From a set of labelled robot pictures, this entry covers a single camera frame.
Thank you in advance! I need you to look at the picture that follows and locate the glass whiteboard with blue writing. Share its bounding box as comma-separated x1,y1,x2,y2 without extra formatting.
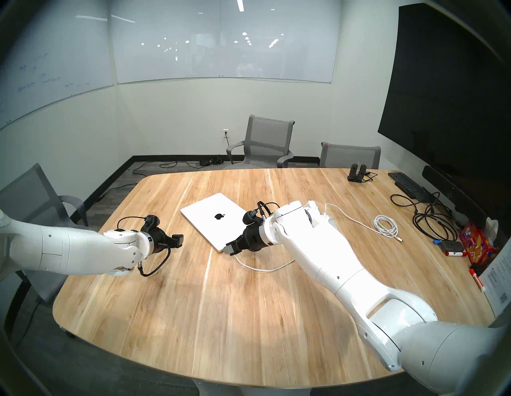
0,0,116,131

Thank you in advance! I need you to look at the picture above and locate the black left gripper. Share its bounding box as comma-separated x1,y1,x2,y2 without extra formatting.
150,230,184,255

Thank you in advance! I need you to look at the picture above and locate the large clean glass whiteboard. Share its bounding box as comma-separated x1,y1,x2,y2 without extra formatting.
109,0,343,85

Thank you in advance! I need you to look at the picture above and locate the coiled white USB cable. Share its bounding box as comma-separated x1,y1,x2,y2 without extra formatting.
324,203,404,242

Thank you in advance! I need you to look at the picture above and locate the thin black cable loop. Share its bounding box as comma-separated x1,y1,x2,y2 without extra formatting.
390,192,442,216

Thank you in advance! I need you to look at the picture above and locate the thin black floor cable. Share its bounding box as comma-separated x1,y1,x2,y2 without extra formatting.
95,180,139,202

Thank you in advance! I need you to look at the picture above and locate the white table pedestal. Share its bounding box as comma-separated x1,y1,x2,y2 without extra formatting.
193,378,316,396

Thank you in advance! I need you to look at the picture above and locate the silver MacBook laptop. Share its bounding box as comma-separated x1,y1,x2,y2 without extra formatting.
180,193,256,253

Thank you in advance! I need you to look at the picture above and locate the black video bar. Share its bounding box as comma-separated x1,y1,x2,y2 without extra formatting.
422,165,488,229

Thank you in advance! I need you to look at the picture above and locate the grey mesh chair without armrests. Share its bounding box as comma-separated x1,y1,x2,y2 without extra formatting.
319,142,381,170

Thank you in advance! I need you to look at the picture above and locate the thick black left gripper cable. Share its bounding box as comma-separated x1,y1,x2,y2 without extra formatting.
138,247,172,277

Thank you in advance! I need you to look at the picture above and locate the thin black left camera cable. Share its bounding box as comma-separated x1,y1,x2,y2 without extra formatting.
117,216,147,231

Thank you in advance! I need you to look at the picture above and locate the large black TV screen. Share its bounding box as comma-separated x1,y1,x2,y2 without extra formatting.
378,3,511,210

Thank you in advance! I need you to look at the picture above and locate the thick black coiled cable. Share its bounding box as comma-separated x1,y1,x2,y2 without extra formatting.
412,208,460,242

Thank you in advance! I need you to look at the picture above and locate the grey mesh chair with armrests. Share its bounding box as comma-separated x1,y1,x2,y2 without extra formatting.
226,115,296,169

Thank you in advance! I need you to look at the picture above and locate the colourful tissue box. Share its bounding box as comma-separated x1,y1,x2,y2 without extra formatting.
459,218,500,269

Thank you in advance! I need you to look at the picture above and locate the white printed paper sheet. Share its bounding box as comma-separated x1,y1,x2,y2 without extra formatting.
479,236,511,320

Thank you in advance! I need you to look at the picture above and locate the dark grey office chair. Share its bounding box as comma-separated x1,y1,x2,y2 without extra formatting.
0,163,89,344

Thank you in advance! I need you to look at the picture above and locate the black floor cable bundle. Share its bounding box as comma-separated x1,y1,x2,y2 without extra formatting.
133,157,225,177

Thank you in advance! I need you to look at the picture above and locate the white MagSafe charging cable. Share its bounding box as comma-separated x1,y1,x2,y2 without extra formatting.
224,248,295,273

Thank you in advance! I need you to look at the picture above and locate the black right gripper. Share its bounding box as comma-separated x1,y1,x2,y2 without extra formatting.
225,224,276,256

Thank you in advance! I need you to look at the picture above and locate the black keyboard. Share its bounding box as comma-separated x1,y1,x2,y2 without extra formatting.
388,172,431,202

